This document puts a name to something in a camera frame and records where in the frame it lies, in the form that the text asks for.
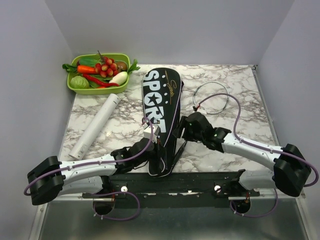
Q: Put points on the white toy radish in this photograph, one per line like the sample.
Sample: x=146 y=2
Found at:
x=120 y=78

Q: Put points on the red toy chili pepper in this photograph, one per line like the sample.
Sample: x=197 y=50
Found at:
x=99 y=82

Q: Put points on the green toy cabbage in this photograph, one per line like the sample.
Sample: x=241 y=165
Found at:
x=79 y=82

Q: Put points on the red toy cherry bunch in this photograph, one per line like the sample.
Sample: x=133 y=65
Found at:
x=107 y=68

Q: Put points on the black racket cover bag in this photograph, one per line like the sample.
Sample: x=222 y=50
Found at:
x=161 y=94

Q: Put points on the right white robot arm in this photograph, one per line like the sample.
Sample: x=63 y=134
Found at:
x=286 y=168

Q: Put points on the white shuttlecock tube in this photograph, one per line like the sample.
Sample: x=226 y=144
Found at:
x=94 y=128

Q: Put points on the orange toy carrot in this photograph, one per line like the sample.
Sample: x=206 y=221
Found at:
x=83 y=69

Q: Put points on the green leafy toy vegetable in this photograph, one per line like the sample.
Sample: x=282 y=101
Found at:
x=133 y=67

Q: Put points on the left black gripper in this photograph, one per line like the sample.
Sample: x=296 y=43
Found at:
x=156 y=148

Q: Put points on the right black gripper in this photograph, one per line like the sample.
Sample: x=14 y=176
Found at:
x=184 y=122

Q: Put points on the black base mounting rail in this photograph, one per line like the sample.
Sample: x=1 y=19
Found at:
x=178 y=190

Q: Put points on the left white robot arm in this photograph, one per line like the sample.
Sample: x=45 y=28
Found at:
x=52 y=177

